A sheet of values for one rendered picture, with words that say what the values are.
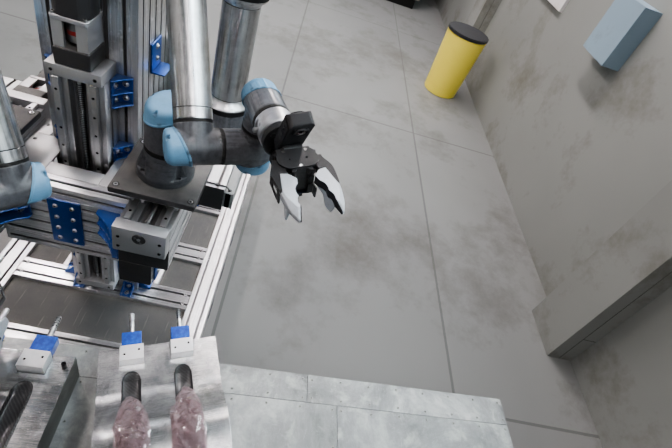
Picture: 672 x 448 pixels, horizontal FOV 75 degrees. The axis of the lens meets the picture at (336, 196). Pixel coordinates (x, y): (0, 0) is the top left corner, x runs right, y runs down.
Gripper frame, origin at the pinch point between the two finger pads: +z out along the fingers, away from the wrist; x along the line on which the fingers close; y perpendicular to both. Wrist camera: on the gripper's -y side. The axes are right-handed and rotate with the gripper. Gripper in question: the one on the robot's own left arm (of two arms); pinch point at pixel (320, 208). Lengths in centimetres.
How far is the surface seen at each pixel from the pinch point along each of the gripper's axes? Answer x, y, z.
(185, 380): 23, 58, -4
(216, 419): 18, 54, 8
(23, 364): 52, 47, -13
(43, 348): 49, 49, -16
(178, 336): 23, 56, -15
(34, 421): 51, 51, -2
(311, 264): -52, 154, -88
